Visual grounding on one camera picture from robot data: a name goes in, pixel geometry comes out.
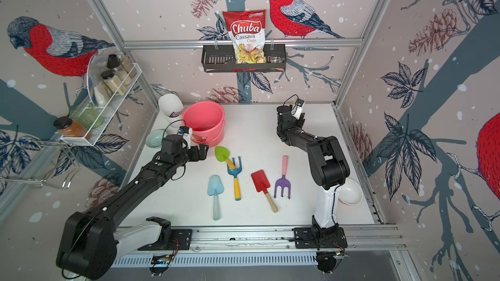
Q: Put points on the beige spice bottle front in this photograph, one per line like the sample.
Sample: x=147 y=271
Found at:
x=114 y=83

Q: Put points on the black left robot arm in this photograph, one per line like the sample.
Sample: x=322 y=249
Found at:
x=88 y=246

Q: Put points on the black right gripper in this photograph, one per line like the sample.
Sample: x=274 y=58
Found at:
x=299 y=123

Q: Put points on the pink plastic bucket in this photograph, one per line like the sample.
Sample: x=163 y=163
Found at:
x=207 y=120

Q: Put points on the small green ceramic bowl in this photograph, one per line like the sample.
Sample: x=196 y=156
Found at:
x=154 y=139

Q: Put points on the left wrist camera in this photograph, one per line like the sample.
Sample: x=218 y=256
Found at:
x=186 y=133

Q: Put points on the red cassava chips bag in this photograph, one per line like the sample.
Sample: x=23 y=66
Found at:
x=247 y=32

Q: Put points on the clear glass plate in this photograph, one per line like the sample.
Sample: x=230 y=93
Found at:
x=99 y=92

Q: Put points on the red shovel wooden handle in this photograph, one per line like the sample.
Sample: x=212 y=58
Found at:
x=262 y=184

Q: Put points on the black wire wall basket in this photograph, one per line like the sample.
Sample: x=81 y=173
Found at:
x=226 y=59

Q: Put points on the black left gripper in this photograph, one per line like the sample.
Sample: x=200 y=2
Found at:
x=203 y=152

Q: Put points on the blue hand fork yellow handle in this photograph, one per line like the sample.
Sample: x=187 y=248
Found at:
x=234 y=171

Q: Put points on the white bowl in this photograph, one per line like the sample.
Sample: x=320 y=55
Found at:
x=351 y=193

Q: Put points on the beige spice bottle back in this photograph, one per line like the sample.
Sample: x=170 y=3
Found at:
x=121 y=67

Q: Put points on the chrome wire rack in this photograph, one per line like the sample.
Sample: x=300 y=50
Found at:
x=38 y=164

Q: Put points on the green trowel yellow handle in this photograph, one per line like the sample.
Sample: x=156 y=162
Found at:
x=222 y=155

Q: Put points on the light blue trowel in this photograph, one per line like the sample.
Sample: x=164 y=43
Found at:
x=215 y=188

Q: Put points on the white paper cup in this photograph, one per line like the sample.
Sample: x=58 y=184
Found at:
x=171 y=107

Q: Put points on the orange spice jar black lid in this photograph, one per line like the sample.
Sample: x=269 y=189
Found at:
x=71 y=128

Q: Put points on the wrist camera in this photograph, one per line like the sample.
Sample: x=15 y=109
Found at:
x=186 y=133
x=297 y=108

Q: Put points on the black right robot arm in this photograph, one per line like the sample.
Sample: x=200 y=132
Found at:
x=329 y=170

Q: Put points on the purple rake pink handle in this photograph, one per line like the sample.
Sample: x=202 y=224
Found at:
x=283 y=183

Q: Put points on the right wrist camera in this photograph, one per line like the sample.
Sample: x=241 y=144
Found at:
x=297 y=108

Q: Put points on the green glass bowl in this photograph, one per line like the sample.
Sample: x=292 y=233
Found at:
x=87 y=115

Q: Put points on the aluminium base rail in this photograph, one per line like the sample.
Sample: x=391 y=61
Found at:
x=246 y=246

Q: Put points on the beige spice bottle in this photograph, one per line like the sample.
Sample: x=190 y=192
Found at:
x=114 y=83
x=121 y=67

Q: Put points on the white wire wall shelf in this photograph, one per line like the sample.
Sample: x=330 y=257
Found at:
x=109 y=111

